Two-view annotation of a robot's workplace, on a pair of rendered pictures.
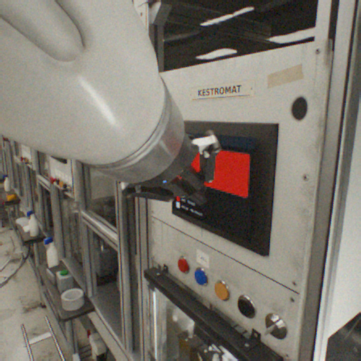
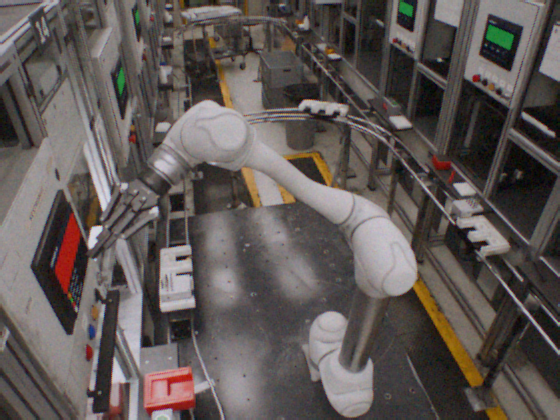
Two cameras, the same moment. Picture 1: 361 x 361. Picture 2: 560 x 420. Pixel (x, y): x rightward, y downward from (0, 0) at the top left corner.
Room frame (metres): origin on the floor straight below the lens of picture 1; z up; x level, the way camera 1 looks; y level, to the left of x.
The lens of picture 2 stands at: (0.92, 0.63, 2.24)
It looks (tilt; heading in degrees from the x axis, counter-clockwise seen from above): 38 degrees down; 204
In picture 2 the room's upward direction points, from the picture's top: 1 degrees counter-clockwise
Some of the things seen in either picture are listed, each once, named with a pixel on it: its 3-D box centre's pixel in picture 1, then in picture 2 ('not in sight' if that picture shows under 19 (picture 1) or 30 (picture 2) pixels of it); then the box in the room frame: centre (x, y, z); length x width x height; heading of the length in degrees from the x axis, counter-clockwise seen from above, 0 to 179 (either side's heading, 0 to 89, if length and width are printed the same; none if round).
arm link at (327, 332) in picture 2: not in sight; (330, 338); (-0.08, 0.38, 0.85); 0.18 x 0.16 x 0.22; 36
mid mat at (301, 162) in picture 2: not in sight; (305, 179); (-2.31, -0.58, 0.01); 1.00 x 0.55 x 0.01; 35
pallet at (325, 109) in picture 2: not in sight; (323, 111); (-2.07, -0.35, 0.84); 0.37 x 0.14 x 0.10; 93
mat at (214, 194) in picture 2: not in sight; (207, 92); (-3.87, -2.63, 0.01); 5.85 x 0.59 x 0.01; 35
